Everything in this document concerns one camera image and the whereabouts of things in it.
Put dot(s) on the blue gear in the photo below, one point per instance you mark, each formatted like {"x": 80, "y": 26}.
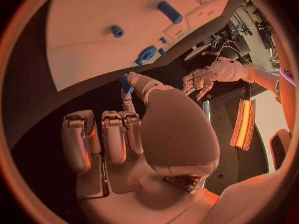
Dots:
{"x": 146, "y": 53}

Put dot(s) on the white task board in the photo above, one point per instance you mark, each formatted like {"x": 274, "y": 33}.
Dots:
{"x": 105, "y": 31}

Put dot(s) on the long blue cylinder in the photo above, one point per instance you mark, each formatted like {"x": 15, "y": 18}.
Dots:
{"x": 169, "y": 12}

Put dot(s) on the short blue cylinder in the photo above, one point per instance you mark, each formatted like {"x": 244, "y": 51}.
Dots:
{"x": 117, "y": 31}

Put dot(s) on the workshop desk with equipment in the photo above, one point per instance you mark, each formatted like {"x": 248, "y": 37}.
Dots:
{"x": 252, "y": 28}

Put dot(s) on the small blue peg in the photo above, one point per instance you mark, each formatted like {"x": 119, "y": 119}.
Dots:
{"x": 163, "y": 40}
{"x": 161, "y": 51}

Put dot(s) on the glowing light bar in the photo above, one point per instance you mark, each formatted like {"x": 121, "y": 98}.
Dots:
{"x": 244, "y": 124}

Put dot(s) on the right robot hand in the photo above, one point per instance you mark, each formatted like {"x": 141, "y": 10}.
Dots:
{"x": 177, "y": 127}

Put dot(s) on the blue block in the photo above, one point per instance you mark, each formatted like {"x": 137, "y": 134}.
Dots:
{"x": 126, "y": 85}

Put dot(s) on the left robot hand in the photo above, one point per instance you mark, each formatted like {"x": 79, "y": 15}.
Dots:
{"x": 198, "y": 82}

